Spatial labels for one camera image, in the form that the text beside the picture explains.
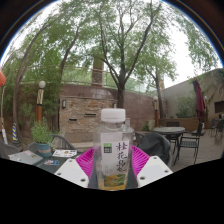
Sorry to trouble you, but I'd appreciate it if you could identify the clear drink bottle white cap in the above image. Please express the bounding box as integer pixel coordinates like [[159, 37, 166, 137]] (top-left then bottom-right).
[[92, 107, 135, 191]]

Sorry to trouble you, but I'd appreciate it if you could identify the black backpack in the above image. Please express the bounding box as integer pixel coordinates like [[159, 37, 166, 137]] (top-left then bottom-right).
[[136, 131, 173, 167]]

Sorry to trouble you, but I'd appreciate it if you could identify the blue yellow striped cone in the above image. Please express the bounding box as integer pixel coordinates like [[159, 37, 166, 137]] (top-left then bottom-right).
[[11, 122, 19, 143]]

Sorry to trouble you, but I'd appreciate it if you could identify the leaning trunk tree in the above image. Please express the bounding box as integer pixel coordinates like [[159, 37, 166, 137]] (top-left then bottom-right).
[[3, 6, 84, 148]]

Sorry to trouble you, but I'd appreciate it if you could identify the grey laptop with stickers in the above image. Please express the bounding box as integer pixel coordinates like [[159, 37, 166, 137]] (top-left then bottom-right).
[[8, 150, 44, 166]]

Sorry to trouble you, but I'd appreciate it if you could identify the closed maroon patio umbrella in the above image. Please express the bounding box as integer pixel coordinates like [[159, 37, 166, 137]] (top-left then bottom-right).
[[192, 77, 207, 123]]

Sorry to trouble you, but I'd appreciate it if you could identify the green plant in blue pot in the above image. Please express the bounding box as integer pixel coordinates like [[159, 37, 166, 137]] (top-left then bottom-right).
[[30, 118, 54, 158]]

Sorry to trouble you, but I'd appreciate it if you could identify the forked trunk tree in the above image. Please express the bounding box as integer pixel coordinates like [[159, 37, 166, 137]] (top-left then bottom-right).
[[73, 0, 181, 109]]

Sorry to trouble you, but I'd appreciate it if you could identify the round dark patio table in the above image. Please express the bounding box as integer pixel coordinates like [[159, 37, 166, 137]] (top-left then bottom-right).
[[152, 125, 186, 158]]

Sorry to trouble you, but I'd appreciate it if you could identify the black metal patio chair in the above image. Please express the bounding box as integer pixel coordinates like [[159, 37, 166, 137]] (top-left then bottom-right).
[[173, 122, 205, 166]]

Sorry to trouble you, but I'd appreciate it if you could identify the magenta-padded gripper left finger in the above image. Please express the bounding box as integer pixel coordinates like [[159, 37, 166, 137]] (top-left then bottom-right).
[[54, 147, 98, 189]]

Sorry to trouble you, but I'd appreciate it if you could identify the white booklet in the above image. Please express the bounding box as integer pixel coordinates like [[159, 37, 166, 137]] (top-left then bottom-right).
[[52, 149, 78, 159]]

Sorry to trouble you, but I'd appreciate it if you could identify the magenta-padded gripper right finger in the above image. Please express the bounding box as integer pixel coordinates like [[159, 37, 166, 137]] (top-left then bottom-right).
[[131, 145, 174, 189]]

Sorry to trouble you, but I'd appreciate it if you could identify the wooden lamp post globe light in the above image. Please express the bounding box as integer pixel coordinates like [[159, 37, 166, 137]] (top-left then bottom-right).
[[35, 80, 47, 123], [152, 95, 160, 128]]

